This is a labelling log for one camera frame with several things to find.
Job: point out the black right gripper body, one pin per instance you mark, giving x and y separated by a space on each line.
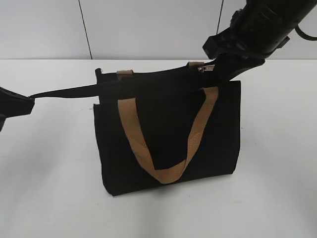
258 41

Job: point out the tan front bag handle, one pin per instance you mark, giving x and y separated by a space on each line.
165 133

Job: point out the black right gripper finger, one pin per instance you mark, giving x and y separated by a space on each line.
228 66

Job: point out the tan rear bag handle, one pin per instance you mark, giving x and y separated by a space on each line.
127 73

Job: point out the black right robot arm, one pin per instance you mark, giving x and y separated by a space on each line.
286 12

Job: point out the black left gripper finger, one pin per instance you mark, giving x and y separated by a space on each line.
12 103
3 118

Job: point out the silver zipper pull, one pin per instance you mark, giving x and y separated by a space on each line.
205 68

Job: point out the tan bag handle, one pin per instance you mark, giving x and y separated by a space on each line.
165 133
127 73

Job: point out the black canvas tote bag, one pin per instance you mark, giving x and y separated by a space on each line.
219 149

